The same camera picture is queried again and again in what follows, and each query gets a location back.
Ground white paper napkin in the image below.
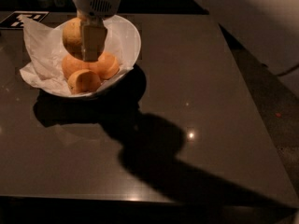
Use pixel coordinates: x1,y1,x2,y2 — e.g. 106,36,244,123
19,15,135,97

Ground right orange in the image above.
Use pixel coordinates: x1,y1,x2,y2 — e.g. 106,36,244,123
90,51,120,80

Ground yellow-orange orange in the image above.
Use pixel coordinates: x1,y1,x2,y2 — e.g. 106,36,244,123
63,18,83,60

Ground white bowl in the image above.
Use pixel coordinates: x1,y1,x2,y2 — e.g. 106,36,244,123
38,16,141,99

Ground left hidden orange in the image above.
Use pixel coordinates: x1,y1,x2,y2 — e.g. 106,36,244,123
62,54,89,79

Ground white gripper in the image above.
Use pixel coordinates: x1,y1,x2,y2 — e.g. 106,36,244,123
72,0,121,62

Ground black white marker tag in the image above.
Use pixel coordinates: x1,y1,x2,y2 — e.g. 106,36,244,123
0,11,49,30

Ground front orange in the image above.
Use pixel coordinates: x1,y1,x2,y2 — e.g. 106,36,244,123
67,69,101,94

